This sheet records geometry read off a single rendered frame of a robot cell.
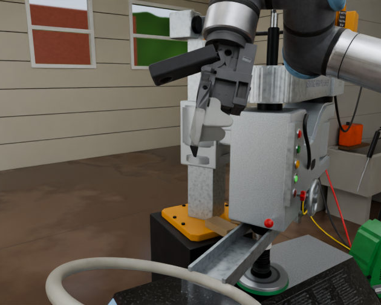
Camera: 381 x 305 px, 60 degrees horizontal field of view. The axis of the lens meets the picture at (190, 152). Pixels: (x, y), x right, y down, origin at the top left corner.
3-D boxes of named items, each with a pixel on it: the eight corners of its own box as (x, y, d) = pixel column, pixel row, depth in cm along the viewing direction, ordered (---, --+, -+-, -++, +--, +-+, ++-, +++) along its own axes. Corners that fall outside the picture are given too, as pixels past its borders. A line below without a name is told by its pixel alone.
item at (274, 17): (268, 66, 120) (270, 15, 116) (279, 66, 118) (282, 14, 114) (264, 66, 117) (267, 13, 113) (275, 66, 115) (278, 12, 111)
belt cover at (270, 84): (296, 98, 196) (299, 69, 192) (343, 100, 183) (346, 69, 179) (222, 113, 117) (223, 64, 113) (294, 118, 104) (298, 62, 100)
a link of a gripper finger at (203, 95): (207, 101, 48) (214, 68, 54) (196, 99, 48) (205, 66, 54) (202, 125, 51) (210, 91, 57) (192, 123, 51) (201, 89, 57)
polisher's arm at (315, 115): (292, 179, 199) (297, 97, 189) (332, 186, 187) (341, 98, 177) (242, 224, 139) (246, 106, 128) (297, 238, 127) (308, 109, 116)
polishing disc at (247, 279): (297, 276, 135) (298, 273, 135) (268, 299, 121) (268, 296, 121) (254, 256, 150) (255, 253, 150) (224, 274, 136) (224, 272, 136)
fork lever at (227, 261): (260, 208, 156) (261, 198, 155) (303, 217, 146) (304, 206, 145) (177, 278, 99) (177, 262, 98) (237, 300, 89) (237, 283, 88)
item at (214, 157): (172, 160, 228) (171, 99, 219) (214, 154, 244) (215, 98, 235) (198, 172, 198) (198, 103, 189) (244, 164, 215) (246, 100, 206)
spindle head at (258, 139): (260, 198, 158) (265, 103, 148) (308, 207, 146) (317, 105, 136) (227, 226, 128) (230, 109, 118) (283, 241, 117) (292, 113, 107)
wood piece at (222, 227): (204, 226, 211) (204, 219, 210) (216, 222, 217) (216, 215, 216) (226, 239, 195) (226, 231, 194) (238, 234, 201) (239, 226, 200)
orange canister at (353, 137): (332, 147, 425) (335, 121, 417) (353, 143, 454) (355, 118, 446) (349, 150, 407) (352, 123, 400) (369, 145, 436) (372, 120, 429)
